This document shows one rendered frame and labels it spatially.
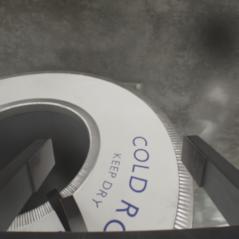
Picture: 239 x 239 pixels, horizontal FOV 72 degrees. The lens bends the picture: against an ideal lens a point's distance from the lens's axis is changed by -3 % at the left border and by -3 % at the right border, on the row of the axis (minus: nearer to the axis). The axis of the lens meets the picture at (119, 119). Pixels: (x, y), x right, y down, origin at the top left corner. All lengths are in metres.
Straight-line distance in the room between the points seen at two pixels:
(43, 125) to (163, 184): 0.66
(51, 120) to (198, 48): 1.02
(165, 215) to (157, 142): 0.26
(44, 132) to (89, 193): 0.55
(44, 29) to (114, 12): 0.46
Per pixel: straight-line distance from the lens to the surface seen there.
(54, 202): 0.51
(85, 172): 0.55
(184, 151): 0.16
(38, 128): 0.97
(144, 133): 0.67
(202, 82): 1.44
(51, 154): 0.17
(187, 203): 0.55
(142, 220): 0.50
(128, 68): 1.26
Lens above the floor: 1.15
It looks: 49 degrees down
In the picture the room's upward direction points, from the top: 178 degrees counter-clockwise
